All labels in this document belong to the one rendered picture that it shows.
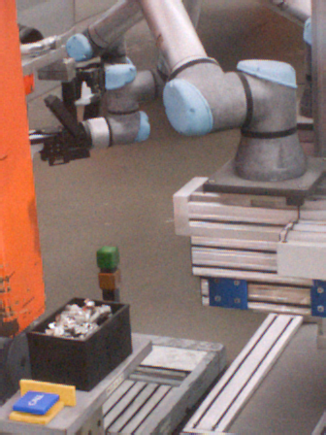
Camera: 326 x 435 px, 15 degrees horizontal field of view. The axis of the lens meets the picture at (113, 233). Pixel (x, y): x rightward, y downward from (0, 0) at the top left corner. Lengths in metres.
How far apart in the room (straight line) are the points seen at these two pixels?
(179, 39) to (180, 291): 1.72
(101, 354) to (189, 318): 1.42
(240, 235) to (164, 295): 1.54
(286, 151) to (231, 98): 0.17
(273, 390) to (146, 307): 1.11
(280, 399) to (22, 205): 0.81
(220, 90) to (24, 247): 0.54
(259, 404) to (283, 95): 0.80
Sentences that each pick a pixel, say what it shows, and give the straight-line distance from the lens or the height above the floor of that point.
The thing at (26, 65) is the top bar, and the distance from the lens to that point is 3.06.
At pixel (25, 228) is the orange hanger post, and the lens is 2.61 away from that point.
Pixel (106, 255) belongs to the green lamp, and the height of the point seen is 0.65.
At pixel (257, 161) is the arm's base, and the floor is 0.86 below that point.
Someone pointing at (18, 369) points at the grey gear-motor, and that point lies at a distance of 2.97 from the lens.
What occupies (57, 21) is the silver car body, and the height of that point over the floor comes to 0.94.
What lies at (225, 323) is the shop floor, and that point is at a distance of 3.89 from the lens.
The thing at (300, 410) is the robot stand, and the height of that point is 0.21.
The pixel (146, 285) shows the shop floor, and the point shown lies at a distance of 4.21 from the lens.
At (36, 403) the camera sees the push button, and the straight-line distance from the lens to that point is 2.43.
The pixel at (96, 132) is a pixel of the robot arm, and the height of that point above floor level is 0.82.
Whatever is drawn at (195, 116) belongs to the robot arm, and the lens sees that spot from 2.44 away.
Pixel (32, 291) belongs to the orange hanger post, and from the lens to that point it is 2.67.
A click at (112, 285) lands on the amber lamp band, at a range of 2.67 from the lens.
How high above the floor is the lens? 1.58
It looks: 19 degrees down
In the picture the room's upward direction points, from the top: 5 degrees counter-clockwise
